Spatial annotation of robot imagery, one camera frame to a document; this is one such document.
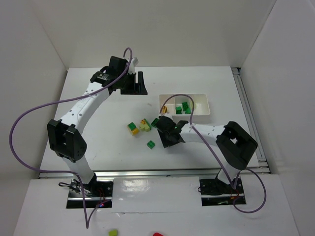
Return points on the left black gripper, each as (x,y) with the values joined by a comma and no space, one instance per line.
(133,91)

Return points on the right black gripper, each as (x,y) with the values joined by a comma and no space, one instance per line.
(166,141)

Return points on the green two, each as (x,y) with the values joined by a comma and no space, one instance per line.
(154,122)
(185,105)

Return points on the small green lego brick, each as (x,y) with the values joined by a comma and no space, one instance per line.
(150,144)

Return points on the green lego plate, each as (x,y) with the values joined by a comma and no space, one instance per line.
(178,110)

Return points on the white divided plastic container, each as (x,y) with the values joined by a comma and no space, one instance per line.
(200,101)

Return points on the yellow orange lego piece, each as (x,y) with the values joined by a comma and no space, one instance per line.
(165,110)

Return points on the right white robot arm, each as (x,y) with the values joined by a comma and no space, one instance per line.
(230,144)

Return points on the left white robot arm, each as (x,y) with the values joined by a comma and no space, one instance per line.
(65,134)

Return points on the pale yellow green lego stack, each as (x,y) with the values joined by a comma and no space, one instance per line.
(144,125)

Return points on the red object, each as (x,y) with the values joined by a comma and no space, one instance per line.
(157,234)

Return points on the lime green object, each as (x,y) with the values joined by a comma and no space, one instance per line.
(113,232)

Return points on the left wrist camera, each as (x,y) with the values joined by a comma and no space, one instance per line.
(132,65)

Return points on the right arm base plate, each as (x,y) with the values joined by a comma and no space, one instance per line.
(216,193)

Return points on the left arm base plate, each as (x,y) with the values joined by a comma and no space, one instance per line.
(101,195)

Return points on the aluminium rail frame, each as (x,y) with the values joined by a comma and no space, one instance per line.
(113,151)

